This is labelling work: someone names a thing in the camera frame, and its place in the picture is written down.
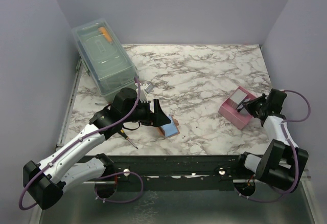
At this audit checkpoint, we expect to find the yellow black handled screwdriver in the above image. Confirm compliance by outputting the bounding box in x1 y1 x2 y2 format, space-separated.
119 129 138 149

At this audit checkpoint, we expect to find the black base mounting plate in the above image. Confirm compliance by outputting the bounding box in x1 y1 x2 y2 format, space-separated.
95 153 256 196

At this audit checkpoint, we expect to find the grey credit card stack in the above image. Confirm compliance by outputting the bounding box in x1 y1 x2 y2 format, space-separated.
228 88 247 109

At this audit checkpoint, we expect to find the pink plastic card tray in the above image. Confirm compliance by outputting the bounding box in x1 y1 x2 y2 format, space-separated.
218 86 256 130

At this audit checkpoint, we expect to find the tan leather card holder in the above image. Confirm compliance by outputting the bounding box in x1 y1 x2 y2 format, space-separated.
157 115 180 139

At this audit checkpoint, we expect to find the clear green plastic storage box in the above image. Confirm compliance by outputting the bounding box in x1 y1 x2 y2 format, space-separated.
72 18 139 103

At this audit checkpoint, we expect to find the aluminium front rail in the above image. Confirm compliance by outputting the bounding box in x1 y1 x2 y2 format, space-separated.
56 167 311 185

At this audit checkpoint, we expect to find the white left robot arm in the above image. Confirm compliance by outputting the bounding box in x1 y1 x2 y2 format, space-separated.
23 87 171 210

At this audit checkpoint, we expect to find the orange tool inside box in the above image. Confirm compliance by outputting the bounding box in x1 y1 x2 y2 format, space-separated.
98 27 113 43

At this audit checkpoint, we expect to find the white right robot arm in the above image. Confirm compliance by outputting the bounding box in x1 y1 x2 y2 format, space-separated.
235 89 309 194

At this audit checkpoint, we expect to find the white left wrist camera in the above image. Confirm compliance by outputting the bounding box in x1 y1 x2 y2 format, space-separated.
139 83 154 102

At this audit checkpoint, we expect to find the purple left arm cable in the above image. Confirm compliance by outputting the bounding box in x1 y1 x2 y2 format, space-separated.
18 75 145 211

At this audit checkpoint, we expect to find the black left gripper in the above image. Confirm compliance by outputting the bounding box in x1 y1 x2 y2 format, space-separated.
123 99 171 127

